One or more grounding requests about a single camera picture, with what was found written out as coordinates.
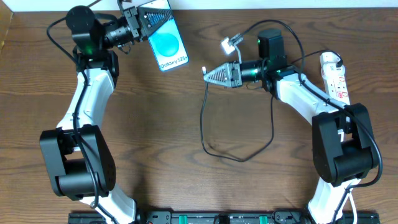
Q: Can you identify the black charger cable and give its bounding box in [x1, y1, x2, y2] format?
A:
[200, 49, 344, 163]

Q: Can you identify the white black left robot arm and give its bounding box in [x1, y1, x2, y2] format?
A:
[39, 6, 173, 223]

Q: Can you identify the white power strip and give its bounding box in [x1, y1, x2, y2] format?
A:
[320, 52, 350, 105]

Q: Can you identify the white power strip cord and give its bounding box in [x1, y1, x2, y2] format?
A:
[346, 189, 358, 224]

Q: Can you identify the blue Samsung Galaxy smartphone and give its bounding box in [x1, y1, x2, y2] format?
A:
[139, 0, 189, 72]

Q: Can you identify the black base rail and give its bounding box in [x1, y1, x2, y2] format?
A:
[67, 210, 381, 224]

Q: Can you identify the white charger adapter plug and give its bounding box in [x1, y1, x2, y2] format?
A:
[321, 63, 346, 80]

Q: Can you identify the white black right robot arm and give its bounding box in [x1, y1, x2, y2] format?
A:
[203, 29, 383, 223]

